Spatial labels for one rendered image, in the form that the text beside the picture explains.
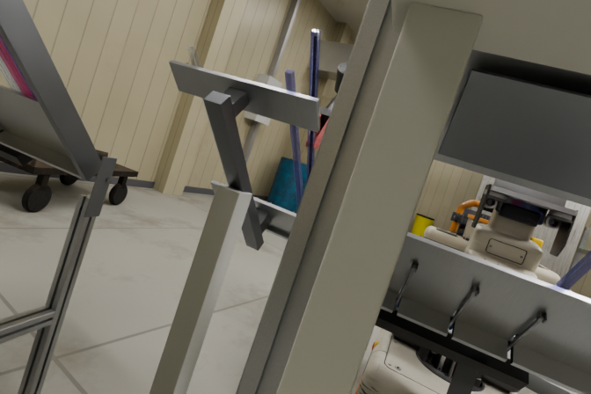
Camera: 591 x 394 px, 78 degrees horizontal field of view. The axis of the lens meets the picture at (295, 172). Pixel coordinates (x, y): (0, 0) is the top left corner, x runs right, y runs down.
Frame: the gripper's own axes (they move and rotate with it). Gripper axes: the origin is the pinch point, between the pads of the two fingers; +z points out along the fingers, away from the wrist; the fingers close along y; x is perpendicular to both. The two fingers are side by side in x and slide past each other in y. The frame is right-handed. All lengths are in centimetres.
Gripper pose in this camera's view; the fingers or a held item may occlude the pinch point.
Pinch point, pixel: (311, 143)
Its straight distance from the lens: 80.3
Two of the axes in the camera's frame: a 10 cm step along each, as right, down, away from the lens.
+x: -0.1, 7.0, 7.1
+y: 8.7, 3.5, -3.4
